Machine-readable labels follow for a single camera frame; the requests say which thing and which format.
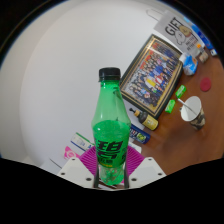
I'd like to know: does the small floral pouch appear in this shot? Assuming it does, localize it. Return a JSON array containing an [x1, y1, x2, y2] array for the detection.
[[198, 49, 210, 64]]

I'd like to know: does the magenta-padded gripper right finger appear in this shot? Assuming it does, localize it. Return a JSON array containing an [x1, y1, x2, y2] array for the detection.
[[125, 145, 167, 190]]

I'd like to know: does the framed group photo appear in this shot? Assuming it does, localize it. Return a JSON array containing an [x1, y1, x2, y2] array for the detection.
[[119, 33, 184, 120]]

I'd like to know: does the white straw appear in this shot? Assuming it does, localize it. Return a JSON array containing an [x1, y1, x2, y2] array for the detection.
[[177, 98, 196, 116]]

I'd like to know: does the flat round red coaster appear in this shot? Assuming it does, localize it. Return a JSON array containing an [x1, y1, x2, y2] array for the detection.
[[199, 76, 213, 93]]

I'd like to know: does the green plastic drink bottle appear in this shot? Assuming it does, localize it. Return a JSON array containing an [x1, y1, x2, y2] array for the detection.
[[91, 67, 132, 186]]

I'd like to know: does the blue tissue pack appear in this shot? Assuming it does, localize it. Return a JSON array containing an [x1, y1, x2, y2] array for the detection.
[[178, 52, 199, 76]]

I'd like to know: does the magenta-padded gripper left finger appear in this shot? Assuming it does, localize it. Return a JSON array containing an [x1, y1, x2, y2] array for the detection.
[[57, 145, 100, 189]]

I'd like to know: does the white gift bag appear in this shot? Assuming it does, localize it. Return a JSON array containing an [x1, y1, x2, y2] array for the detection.
[[146, 8, 203, 53]]

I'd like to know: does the camouflage print paper cup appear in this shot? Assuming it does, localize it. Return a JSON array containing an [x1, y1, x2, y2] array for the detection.
[[179, 95, 207, 131]]

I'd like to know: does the amber pump bottle yellow label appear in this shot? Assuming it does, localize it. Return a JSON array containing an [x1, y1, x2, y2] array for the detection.
[[129, 108, 159, 131]]

